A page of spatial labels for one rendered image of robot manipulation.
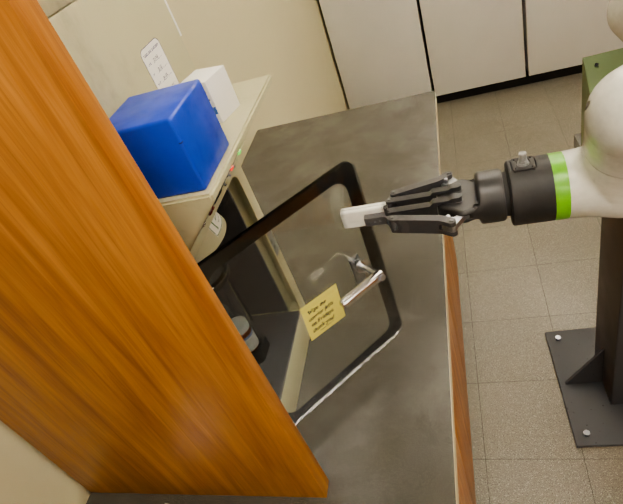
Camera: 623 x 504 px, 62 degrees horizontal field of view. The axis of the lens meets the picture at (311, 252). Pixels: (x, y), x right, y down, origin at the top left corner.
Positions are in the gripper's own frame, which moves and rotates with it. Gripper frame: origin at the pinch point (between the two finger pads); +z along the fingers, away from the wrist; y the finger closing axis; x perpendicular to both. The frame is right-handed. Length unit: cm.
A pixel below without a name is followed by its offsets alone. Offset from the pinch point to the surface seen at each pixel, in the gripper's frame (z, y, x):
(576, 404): -40, -47, 130
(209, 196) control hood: 11.3, 18.6, -19.6
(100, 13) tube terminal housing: 22.5, 3.2, -37.5
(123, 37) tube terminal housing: 22.5, 1.2, -33.9
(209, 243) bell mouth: 24.8, 3.8, -2.0
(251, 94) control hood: 12.7, -6.7, -19.9
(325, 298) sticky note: 9.1, 5.3, 11.7
